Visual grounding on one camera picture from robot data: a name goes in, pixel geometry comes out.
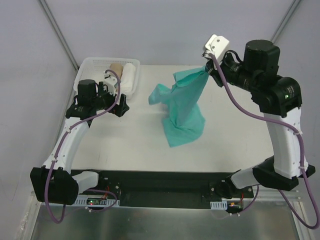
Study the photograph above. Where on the white rolled t-shirt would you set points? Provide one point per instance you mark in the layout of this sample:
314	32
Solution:
127	78

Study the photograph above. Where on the left white cable duct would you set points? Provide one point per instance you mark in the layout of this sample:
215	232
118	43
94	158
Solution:
84	201

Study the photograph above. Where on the white plastic basket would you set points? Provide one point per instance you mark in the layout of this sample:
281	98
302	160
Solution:
93	68

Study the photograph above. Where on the beige rolled t-shirt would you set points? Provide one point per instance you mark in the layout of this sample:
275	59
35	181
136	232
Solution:
117	68

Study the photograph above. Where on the left aluminium frame post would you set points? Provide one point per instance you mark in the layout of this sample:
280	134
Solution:
59	34

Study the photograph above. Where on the right white cable duct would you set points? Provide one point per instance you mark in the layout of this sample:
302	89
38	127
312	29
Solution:
219	205

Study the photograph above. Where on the teal t-shirt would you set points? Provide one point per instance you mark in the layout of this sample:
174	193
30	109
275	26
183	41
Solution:
184	122

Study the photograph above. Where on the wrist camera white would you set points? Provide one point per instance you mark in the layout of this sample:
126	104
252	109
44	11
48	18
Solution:
111	82
216	45

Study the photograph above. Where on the aluminium rail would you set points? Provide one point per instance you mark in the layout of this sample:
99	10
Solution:
272	195

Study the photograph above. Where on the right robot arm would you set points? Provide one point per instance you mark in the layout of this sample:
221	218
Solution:
279	100

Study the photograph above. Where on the right aluminium frame post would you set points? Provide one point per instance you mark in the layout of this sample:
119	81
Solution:
285	20

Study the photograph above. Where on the aluminium frame post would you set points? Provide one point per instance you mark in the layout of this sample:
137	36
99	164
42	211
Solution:
285	20
59	34

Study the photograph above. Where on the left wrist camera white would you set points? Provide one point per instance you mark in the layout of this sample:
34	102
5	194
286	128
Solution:
111	82

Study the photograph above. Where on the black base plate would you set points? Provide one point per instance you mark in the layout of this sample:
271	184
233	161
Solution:
160	189

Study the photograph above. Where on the white cable duct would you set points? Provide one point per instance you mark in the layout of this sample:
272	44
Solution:
219	205
84	201

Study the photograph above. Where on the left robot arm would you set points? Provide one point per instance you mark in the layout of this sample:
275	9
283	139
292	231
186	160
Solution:
53	182

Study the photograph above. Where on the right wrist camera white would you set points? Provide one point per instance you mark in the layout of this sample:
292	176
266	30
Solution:
216	45

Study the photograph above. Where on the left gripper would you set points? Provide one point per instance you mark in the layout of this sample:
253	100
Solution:
119	104

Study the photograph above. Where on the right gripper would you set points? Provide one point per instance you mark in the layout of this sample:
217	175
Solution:
217	74

